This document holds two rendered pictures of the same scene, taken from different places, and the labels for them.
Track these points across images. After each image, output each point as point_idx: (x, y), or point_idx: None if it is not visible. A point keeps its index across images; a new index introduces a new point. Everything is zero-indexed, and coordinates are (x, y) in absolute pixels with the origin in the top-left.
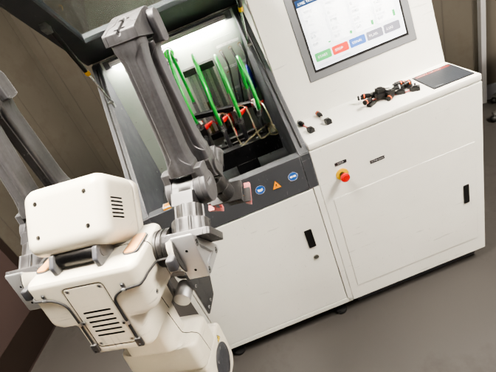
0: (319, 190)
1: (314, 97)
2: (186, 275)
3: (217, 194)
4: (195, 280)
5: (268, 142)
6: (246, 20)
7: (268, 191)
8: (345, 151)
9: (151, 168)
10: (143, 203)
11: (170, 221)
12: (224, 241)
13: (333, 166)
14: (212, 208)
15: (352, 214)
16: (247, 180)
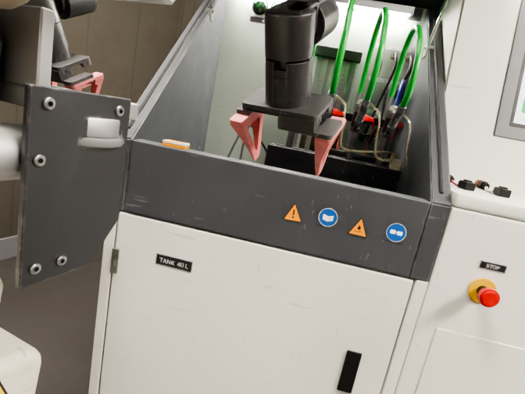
0: (424, 291)
1: (487, 159)
2: (29, 88)
3: (273, 67)
4: (58, 153)
5: (376, 179)
6: (440, 26)
7: (338, 230)
8: (515, 252)
9: (195, 133)
10: (144, 119)
11: (159, 169)
12: (212, 268)
13: (475, 264)
14: (238, 119)
15: (450, 382)
16: (319, 185)
